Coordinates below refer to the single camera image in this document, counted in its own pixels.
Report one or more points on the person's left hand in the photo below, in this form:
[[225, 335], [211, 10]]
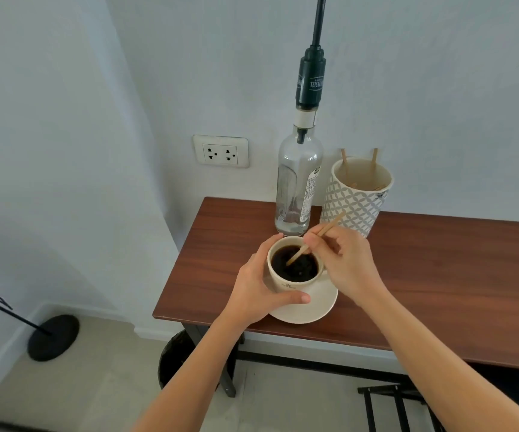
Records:
[[250, 292]]

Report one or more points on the person's right hand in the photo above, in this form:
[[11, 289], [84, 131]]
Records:
[[349, 265]]

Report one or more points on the white coffee cup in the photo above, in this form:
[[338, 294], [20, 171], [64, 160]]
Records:
[[277, 281]]

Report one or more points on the wooden stirrer stick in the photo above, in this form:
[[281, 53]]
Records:
[[334, 222]]

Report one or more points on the white saucer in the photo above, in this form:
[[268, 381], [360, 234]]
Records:
[[315, 306]]

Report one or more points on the glass syrup bottle with pump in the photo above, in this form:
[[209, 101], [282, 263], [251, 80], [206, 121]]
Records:
[[297, 184]]

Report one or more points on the person's left forearm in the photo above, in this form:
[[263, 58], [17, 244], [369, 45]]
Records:
[[187, 382]]

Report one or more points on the person's right forearm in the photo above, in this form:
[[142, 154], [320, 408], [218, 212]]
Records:
[[443, 359]]

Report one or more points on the patterned white stick holder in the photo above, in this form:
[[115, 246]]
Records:
[[354, 206]]

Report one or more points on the brown wooden table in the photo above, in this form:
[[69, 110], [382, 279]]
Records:
[[443, 274]]

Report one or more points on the black trash bin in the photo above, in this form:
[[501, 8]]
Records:
[[174, 359]]

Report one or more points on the black round stand base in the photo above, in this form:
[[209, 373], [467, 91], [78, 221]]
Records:
[[54, 339]]

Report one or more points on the white wall socket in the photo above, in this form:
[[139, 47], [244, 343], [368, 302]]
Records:
[[220, 152]]

